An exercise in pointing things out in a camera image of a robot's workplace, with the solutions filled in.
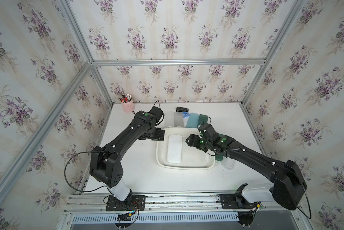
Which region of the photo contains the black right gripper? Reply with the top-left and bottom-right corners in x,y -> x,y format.
183,134 -> 211,150

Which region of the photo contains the dark green pencil case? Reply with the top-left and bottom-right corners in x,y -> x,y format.
197,114 -> 209,128
215,133 -> 226,162

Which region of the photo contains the light blue pencil case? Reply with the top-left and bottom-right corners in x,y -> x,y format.
185,113 -> 200,128

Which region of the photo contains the white pencil case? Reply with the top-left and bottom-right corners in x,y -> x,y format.
167,134 -> 182,164

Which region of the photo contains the white storage basin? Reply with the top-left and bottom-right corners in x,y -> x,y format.
156,127 -> 215,170

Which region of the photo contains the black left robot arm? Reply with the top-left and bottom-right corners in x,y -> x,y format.
90,106 -> 165,204

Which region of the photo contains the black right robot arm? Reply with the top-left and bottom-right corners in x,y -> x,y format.
185,123 -> 307,210

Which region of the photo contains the clear plastic box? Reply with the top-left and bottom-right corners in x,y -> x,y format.
164,112 -> 184,127

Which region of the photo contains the black stapler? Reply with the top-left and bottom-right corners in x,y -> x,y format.
176,107 -> 189,113

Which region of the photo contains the blue tape roll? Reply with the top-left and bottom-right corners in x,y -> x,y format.
182,112 -> 190,118

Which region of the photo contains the pink pen cup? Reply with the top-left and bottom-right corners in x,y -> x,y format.
121,99 -> 135,113

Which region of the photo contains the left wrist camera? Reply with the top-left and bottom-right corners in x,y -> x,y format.
149,106 -> 164,123

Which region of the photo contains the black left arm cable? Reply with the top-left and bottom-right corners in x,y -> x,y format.
64,151 -> 107,193

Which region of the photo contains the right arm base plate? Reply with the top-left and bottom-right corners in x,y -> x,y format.
218,183 -> 260,210

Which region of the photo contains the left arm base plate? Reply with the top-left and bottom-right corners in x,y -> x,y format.
104,195 -> 146,211

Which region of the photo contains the aluminium front rail frame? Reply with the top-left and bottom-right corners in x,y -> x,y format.
56,192 -> 312,230

